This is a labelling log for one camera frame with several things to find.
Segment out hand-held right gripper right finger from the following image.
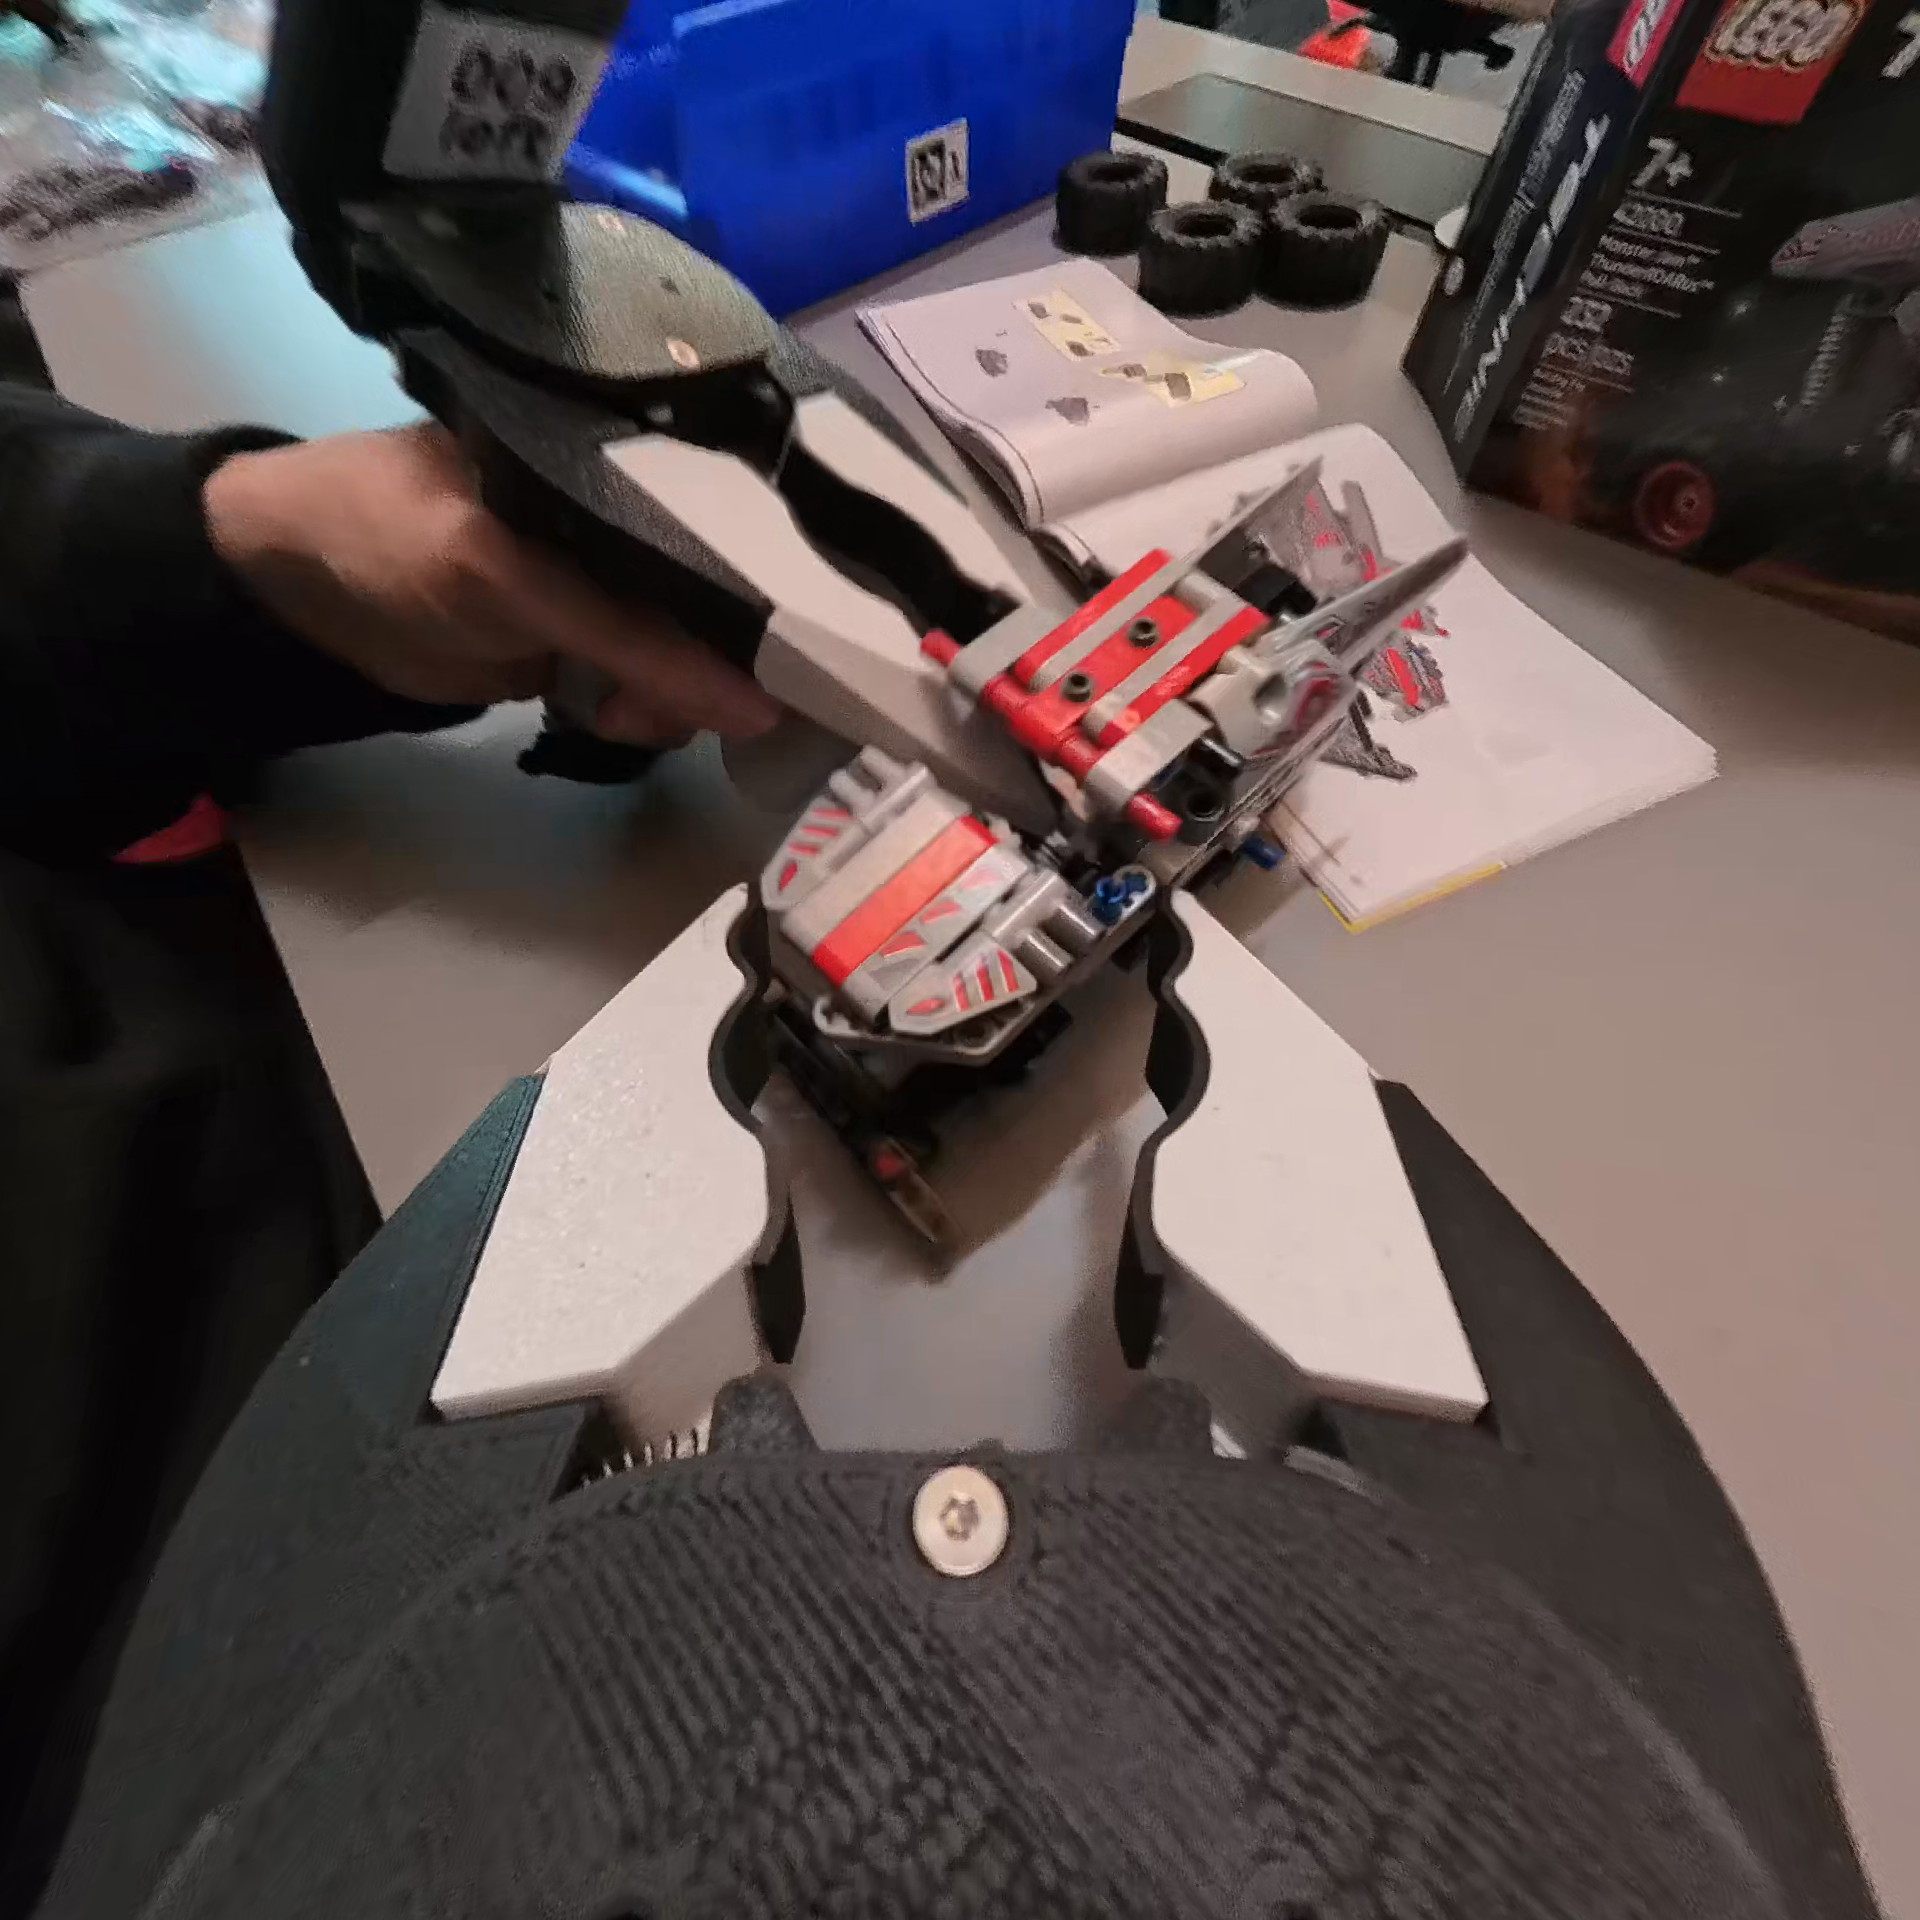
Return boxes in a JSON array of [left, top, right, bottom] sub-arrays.
[[1117, 891, 1489, 1444]]

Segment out open instruction booklet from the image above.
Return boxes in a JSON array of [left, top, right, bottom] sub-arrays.
[[857, 258, 1721, 935]]

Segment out person's left hand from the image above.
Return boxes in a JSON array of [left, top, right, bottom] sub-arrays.
[[200, 428, 781, 745]]

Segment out red plastic object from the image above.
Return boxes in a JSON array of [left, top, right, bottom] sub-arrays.
[[112, 795, 231, 868]]

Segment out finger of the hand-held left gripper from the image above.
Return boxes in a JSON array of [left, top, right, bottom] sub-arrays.
[[783, 392, 1081, 641], [599, 434, 1055, 801]]

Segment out dark toy box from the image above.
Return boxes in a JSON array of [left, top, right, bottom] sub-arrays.
[[1401, 0, 1920, 649]]

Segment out small bag of parts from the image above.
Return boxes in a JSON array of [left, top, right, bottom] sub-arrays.
[[0, 152, 204, 253]]

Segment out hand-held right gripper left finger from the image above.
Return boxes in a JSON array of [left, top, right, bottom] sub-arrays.
[[432, 885, 811, 1427]]

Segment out blue bin with printed tag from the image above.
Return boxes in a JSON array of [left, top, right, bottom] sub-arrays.
[[569, 0, 1135, 321]]

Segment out toy brick vehicle model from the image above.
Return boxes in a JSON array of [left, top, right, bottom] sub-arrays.
[[756, 457, 1471, 1260]]

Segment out grey desk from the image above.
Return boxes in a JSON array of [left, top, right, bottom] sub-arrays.
[[23, 17, 1920, 1920]]

